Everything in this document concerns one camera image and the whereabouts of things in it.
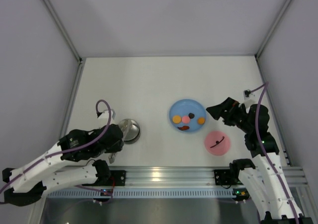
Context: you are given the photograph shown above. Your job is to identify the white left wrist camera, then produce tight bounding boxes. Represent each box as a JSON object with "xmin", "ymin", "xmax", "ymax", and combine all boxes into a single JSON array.
[{"xmin": 97, "ymin": 109, "xmax": 116, "ymax": 123}]

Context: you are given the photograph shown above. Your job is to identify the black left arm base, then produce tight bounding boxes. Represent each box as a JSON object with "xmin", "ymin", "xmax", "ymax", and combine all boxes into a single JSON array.
[{"xmin": 105, "ymin": 170, "xmax": 127, "ymax": 187}]

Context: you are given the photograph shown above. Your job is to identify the slotted cable duct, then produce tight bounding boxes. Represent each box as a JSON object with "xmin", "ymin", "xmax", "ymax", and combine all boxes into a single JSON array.
[{"xmin": 48, "ymin": 187, "xmax": 248, "ymax": 199}]

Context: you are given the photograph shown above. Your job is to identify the black steel lunch box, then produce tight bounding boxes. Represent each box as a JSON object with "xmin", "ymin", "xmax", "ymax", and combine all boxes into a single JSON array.
[{"xmin": 124, "ymin": 119, "xmax": 141, "ymax": 145}]

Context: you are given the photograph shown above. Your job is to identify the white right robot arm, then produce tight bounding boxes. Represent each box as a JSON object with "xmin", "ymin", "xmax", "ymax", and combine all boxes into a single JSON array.
[{"xmin": 206, "ymin": 97, "xmax": 313, "ymax": 224}]

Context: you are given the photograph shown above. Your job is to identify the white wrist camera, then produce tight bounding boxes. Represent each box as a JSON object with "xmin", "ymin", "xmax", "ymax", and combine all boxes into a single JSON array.
[
  {"xmin": 97, "ymin": 109, "xmax": 116, "ymax": 123},
  {"xmin": 243, "ymin": 90, "xmax": 256, "ymax": 108}
]

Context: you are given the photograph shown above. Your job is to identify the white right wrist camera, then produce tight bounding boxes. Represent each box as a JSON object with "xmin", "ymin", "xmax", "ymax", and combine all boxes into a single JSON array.
[{"xmin": 243, "ymin": 90, "xmax": 256, "ymax": 108}]

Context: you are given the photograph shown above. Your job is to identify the aluminium frame rail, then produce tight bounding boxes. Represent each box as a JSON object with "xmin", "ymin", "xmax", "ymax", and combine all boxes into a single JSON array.
[{"xmin": 37, "ymin": 166, "xmax": 309, "ymax": 187}]

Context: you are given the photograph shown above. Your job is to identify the yellow round cracker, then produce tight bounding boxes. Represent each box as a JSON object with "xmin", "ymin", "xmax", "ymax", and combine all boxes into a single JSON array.
[{"xmin": 172, "ymin": 115, "xmax": 182, "ymax": 124}]

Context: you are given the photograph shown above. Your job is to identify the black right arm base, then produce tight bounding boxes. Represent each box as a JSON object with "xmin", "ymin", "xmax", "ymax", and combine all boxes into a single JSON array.
[{"xmin": 213, "ymin": 169, "xmax": 242, "ymax": 189}]

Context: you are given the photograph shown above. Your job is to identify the steel serving tongs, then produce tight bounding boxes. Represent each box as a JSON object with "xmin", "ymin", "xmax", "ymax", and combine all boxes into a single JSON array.
[{"xmin": 108, "ymin": 119, "xmax": 132, "ymax": 164}]

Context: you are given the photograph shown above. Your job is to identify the orange swirl pastry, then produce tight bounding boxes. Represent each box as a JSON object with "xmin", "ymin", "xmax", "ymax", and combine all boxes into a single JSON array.
[{"xmin": 197, "ymin": 117, "xmax": 205, "ymax": 125}]

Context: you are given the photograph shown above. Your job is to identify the pink round cookie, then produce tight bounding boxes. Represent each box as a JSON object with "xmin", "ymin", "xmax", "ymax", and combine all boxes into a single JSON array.
[{"xmin": 181, "ymin": 116, "xmax": 191, "ymax": 124}]

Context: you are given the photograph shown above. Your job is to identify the dark brown chocolate piece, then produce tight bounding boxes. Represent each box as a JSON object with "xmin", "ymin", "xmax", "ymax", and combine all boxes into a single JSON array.
[{"xmin": 188, "ymin": 113, "xmax": 195, "ymax": 119}]

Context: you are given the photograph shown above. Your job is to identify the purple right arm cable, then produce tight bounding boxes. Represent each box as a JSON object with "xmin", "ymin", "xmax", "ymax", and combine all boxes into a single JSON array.
[{"xmin": 248, "ymin": 82, "xmax": 305, "ymax": 224}]

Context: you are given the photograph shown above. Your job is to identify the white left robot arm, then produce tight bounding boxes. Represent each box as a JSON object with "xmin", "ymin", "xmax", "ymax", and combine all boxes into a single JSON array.
[{"xmin": 0, "ymin": 124, "xmax": 124, "ymax": 207}]

